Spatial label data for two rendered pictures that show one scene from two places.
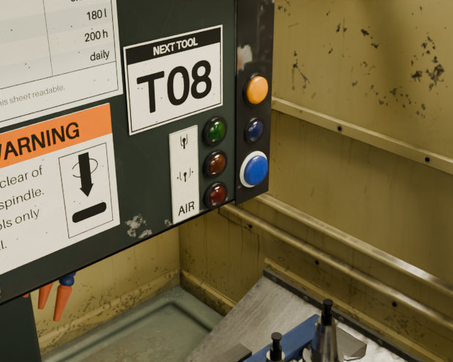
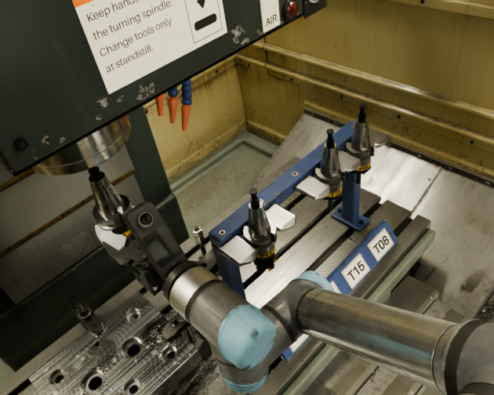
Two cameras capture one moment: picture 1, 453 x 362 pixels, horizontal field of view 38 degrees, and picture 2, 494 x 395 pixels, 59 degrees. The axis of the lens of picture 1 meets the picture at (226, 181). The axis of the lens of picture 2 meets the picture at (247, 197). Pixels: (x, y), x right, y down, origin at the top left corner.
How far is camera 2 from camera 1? 0.10 m
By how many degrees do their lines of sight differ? 16
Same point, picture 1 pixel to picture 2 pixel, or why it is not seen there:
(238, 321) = (291, 145)
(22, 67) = not seen: outside the picture
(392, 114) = not seen: outside the picture
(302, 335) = (343, 134)
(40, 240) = (175, 44)
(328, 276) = (350, 105)
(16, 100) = not seen: outside the picture
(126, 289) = (212, 136)
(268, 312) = (310, 135)
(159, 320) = (237, 154)
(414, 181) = (412, 21)
